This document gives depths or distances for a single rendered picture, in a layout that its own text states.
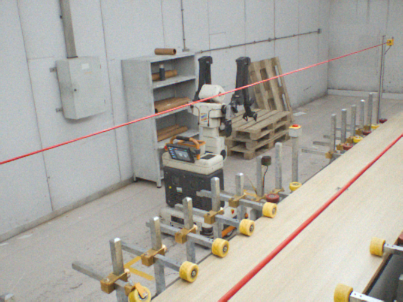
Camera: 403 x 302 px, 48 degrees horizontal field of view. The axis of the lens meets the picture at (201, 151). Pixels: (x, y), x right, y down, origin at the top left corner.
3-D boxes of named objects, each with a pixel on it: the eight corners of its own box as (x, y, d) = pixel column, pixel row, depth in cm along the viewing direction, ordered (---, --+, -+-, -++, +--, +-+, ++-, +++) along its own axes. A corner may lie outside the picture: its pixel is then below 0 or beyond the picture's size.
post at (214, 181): (214, 254, 263) (210, 178, 249) (217, 251, 266) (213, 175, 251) (219, 256, 261) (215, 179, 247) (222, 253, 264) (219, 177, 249)
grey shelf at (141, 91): (133, 181, 574) (120, 59, 528) (178, 161, 642) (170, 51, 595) (159, 188, 548) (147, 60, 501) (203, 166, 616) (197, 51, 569)
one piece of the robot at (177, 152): (200, 168, 391) (192, 149, 378) (170, 162, 412) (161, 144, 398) (207, 160, 397) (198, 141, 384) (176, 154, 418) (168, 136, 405)
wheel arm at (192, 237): (145, 226, 249) (144, 220, 248) (150, 224, 251) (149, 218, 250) (219, 251, 219) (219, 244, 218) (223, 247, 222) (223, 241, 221)
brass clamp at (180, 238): (174, 241, 233) (173, 232, 231) (190, 230, 243) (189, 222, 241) (183, 244, 229) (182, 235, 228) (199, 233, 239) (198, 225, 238)
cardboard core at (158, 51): (153, 48, 560) (172, 48, 543) (158, 47, 566) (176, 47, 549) (154, 54, 563) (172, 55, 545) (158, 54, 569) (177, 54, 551)
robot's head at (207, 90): (214, 97, 406) (220, 84, 410) (196, 96, 419) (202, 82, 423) (221, 106, 417) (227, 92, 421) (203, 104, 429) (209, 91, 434)
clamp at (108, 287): (100, 290, 195) (98, 280, 194) (122, 275, 205) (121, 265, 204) (110, 295, 192) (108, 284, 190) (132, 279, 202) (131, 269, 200)
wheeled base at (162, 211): (210, 249, 396) (208, 223, 389) (157, 231, 434) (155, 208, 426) (249, 220, 447) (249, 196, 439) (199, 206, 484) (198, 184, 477)
